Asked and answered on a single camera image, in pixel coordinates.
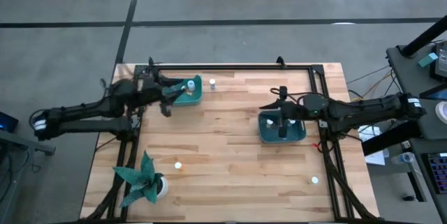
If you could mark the white paper sheet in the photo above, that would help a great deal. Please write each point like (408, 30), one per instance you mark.
(375, 159)

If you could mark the grey side desk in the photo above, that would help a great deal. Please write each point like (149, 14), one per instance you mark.
(412, 77)

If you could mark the slim yellow pill bottle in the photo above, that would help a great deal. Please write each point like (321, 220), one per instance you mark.
(315, 180)

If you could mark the black aluminium table frame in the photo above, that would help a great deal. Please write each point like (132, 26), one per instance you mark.
(227, 67)

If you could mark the large orange-pink pill bottle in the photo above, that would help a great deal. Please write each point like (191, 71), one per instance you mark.
(191, 85)

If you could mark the white plant pot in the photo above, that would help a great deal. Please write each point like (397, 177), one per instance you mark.
(163, 187)

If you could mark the blue-lit black device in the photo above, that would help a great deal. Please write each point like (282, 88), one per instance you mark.
(7, 123)

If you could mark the small pink pill bottle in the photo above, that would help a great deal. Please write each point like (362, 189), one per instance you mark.
(212, 83)

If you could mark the wide yellow pill bottle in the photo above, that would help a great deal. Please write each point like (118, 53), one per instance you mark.
(178, 165)

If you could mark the small blue pill bottle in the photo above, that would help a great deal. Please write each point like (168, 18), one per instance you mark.
(269, 123)

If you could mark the clear water bottle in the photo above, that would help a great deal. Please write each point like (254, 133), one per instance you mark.
(401, 158)

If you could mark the black pole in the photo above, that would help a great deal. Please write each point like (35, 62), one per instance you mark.
(424, 37)

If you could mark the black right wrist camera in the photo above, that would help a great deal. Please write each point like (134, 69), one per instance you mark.
(283, 93)

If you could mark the green plastic bin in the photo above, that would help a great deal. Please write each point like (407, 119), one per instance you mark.
(195, 100)

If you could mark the small teal box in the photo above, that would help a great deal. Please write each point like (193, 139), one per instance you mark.
(427, 60)

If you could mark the dark teal plastic bin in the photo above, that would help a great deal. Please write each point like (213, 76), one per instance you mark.
(297, 136)

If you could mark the white tape roll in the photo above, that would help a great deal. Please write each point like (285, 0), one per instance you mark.
(438, 112)

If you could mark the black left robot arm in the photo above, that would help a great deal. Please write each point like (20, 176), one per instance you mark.
(87, 107)

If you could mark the black backlit keyboard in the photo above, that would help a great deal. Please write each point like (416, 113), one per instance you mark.
(438, 173)

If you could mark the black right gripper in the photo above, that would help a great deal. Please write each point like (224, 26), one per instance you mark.
(293, 110)

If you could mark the teal artificial plant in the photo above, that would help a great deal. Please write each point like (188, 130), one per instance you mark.
(143, 182)

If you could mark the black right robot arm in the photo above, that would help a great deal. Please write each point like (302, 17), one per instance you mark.
(366, 109)

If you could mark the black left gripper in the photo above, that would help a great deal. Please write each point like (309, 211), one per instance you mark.
(152, 91)

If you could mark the red clip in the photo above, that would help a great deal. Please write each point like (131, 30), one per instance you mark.
(316, 145)

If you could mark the small teal pill bottle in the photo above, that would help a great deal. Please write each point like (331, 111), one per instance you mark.
(292, 122)

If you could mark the black laptop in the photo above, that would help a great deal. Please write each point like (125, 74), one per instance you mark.
(441, 60)

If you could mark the small black device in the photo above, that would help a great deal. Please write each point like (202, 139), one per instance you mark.
(409, 198)

